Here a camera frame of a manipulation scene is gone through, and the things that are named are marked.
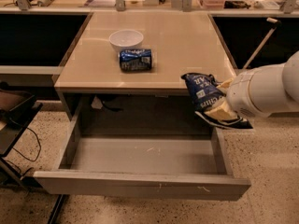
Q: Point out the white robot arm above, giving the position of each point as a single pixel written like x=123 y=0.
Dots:
x=260 y=92

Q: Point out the black side cart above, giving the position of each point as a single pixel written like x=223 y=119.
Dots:
x=17 y=110

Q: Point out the white paper tag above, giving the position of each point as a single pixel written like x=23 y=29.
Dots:
x=96 y=103

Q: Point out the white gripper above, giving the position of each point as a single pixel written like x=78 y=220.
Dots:
x=242 y=92

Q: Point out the open grey drawer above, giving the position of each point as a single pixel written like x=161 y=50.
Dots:
x=143 y=147

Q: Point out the white bowl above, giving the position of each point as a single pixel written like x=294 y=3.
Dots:
x=125 y=39

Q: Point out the beige top cabinet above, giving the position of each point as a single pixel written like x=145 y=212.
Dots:
x=159 y=52

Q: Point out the blue soda can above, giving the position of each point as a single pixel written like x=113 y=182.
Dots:
x=133 y=60

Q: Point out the white leaning stick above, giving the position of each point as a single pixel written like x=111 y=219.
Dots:
x=275 y=24

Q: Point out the blue chip bag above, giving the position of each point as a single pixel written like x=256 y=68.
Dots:
x=204 y=94

